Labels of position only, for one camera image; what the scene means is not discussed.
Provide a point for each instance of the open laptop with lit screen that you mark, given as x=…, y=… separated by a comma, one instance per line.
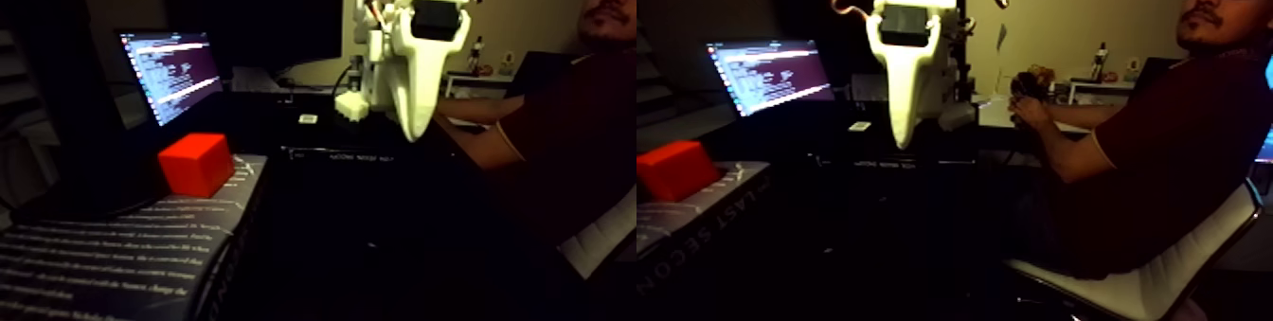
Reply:
x=171, y=74

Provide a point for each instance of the white wall socket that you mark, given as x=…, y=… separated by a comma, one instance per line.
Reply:
x=507, y=61

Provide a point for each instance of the person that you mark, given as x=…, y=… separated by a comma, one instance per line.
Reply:
x=1193, y=154

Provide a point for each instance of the black book with white text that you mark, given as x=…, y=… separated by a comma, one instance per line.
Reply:
x=119, y=253

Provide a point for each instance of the white office chair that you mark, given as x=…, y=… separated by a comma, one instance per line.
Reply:
x=1174, y=283

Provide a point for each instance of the small bottle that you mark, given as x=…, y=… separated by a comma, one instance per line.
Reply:
x=476, y=59

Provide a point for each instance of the person's left hand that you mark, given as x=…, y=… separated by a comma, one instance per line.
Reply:
x=1027, y=114

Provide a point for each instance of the red cube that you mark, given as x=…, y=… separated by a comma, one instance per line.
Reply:
x=196, y=164

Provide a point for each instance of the black flat monitor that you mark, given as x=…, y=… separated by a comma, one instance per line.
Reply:
x=278, y=15

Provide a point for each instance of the white desk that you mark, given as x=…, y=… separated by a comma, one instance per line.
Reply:
x=467, y=80

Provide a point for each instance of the dark leader arm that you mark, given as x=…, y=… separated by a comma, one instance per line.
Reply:
x=1029, y=84

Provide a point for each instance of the small white sticker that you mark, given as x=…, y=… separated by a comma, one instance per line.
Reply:
x=307, y=119

